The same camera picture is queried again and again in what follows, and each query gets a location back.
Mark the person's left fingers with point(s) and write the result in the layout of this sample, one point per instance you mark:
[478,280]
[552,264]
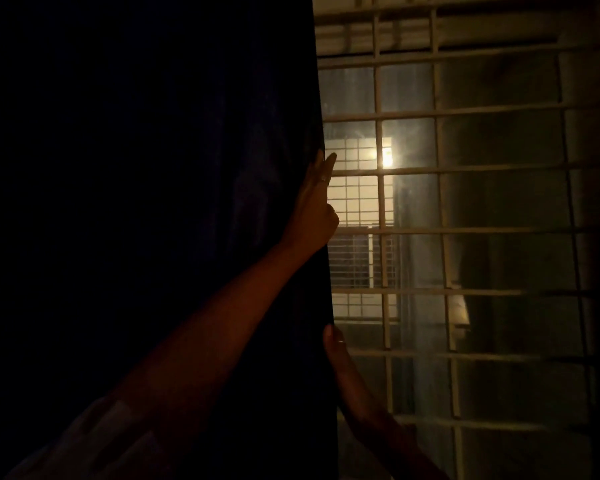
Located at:
[321,169]

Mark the white shirt sleeve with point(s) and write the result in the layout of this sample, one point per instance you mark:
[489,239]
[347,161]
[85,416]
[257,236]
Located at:
[95,444]

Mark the person's left forearm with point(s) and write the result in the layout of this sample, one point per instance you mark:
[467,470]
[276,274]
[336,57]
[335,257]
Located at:
[215,324]

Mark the dark blue curtain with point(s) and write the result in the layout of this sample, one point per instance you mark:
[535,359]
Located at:
[155,169]

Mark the lit window of neighbouring building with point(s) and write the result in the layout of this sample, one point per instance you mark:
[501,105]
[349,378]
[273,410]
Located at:
[355,199]

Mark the person's left hand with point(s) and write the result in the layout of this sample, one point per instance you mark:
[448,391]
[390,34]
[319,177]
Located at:
[307,219]

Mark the person's right forearm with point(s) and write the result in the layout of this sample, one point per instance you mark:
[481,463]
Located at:
[410,454]

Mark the white metal window grille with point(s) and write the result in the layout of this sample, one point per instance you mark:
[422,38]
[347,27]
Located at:
[445,229]

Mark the person's right hand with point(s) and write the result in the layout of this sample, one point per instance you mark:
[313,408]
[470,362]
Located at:
[354,389]

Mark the person's right fingers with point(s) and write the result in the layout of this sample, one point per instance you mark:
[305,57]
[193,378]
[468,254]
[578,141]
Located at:
[334,344]

